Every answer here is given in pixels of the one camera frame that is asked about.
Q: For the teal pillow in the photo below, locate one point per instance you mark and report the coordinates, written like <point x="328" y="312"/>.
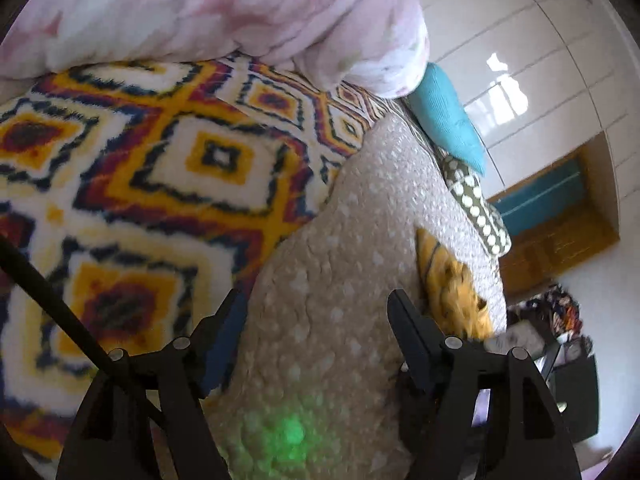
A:
<point x="437" y="108"/>

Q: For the white glossy wardrobe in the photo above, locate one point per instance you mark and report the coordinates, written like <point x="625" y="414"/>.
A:
<point x="538" y="78"/>

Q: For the beige quilted bedspread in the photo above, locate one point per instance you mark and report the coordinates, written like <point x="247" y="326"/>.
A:
<point x="312" y="394"/>

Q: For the colourful geometric blanket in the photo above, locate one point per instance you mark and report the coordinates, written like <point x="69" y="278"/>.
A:
<point x="145" y="191"/>

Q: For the pile of colourful clothes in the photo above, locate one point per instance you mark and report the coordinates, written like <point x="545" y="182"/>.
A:
<point x="554" y="307"/>

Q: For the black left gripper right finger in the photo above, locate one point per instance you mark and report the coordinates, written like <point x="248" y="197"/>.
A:
<point x="490" y="412"/>

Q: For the olive bolster with white sheep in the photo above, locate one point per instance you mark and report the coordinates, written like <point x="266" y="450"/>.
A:
<point x="464" y="184"/>

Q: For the pink floral duvet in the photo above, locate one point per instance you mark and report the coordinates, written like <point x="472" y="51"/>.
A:
<point x="379" y="45"/>

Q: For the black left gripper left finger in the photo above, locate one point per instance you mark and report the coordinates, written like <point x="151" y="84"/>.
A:
<point x="112" y="437"/>

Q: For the black monitor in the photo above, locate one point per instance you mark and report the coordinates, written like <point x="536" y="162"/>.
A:
<point x="576" y="385"/>

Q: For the brown wooden door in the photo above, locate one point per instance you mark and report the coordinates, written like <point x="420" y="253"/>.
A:
<point x="541" y="254"/>

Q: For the yellow striped knit sweater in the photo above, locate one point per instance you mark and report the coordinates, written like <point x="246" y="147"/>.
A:
<point x="451" y="297"/>

